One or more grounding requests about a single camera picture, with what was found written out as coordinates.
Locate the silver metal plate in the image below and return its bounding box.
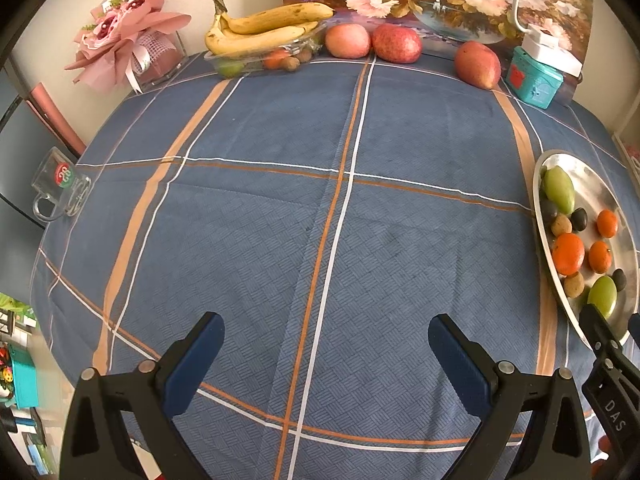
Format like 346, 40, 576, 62
531, 149, 640, 353

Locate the small green mango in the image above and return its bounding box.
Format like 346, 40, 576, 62
587, 275, 617, 319

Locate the blue plaid tablecloth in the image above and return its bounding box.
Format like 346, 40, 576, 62
29, 50, 640, 480

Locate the white shelf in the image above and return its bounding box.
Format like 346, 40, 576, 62
612, 130, 640, 181

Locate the large orange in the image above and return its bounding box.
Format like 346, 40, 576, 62
552, 232, 586, 277

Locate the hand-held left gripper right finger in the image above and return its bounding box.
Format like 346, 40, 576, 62
428, 314, 592, 480

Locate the white desk lamp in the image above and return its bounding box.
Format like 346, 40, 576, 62
505, 0, 585, 77

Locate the pink flower bouquet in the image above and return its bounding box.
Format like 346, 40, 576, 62
65, 0, 192, 93

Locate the clear glass mug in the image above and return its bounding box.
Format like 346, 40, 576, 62
31, 147, 95, 221

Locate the yellow banana bunch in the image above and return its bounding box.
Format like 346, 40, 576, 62
204, 0, 336, 58

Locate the red mango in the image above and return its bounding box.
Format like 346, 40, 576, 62
454, 41, 502, 90

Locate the dark red apple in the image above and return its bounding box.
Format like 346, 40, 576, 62
371, 24, 423, 64

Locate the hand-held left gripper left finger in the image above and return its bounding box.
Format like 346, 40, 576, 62
59, 311, 225, 480

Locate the pink paper roll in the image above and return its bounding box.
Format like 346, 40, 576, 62
27, 85, 88, 158

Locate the clear plastic fruit container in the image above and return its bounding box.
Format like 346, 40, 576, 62
203, 22, 328, 79

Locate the large green mango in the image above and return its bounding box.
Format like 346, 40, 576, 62
542, 166, 577, 216

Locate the pink apple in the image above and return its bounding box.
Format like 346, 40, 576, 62
325, 23, 372, 59

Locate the teal storage box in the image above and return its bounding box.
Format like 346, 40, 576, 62
10, 345, 38, 408

